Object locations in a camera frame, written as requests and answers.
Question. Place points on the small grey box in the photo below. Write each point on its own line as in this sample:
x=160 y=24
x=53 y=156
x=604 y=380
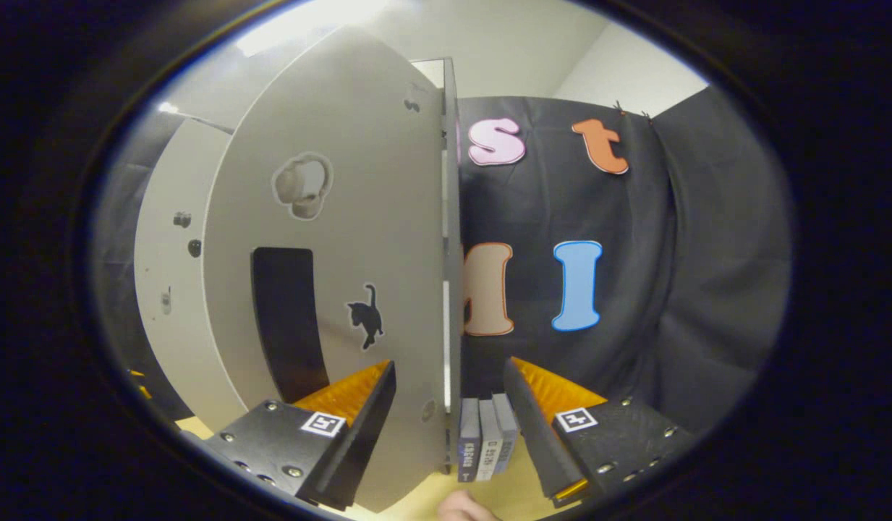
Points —
x=507 y=427

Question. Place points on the white cabinet door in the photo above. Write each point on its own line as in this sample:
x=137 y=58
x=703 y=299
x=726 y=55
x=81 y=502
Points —
x=373 y=217
x=171 y=325

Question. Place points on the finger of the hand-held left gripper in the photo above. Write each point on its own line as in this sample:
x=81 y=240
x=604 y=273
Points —
x=140 y=383

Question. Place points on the black backdrop cloth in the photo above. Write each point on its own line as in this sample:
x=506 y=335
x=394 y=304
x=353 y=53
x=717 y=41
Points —
x=670 y=253

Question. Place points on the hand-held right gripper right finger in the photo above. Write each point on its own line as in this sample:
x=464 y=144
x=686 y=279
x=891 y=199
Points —
x=543 y=434

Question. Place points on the small dark blue box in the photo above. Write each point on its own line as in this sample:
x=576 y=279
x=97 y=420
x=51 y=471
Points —
x=469 y=441

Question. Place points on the white shoe cabinet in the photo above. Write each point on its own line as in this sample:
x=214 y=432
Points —
x=453 y=217

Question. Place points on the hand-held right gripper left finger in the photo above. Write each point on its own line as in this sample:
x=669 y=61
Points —
x=359 y=449

